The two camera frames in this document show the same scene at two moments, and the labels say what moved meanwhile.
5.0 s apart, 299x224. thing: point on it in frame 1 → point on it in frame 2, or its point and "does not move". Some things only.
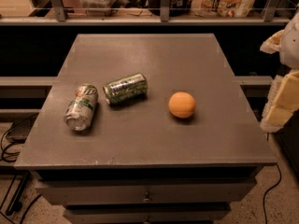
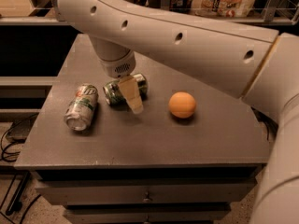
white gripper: (290, 46) → (121, 66)
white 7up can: (80, 109) does not move
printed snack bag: (224, 1) does not move
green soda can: (128, 91) does not move
